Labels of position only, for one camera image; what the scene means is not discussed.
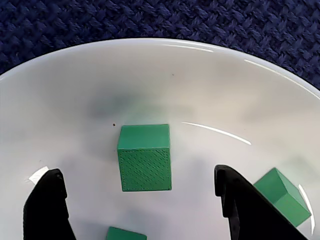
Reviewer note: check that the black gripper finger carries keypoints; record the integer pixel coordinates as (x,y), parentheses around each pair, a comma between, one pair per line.
(45,215)
(250,220)

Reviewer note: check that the green cube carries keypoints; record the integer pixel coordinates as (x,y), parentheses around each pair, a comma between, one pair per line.
(145,170)
(125,235)
(282,190)

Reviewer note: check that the white round plate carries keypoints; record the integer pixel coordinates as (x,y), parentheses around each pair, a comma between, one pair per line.
(75,100)

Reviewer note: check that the blue woven tablecloth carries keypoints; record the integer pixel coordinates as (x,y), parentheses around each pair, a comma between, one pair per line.
(150,17)

